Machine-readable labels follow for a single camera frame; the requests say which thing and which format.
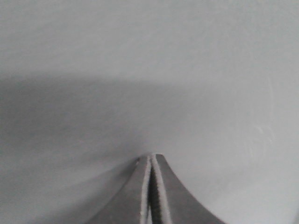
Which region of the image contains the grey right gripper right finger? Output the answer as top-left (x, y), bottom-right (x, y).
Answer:
top-left (151, 154), bottom-right (224, 224)

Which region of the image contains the grey fridge door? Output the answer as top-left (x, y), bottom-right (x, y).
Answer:
top-left (0, 0), bottom-right (299, 224)

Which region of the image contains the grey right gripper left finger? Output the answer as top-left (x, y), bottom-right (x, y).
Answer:
top-left (88, 156), bottom-right (151, 224)

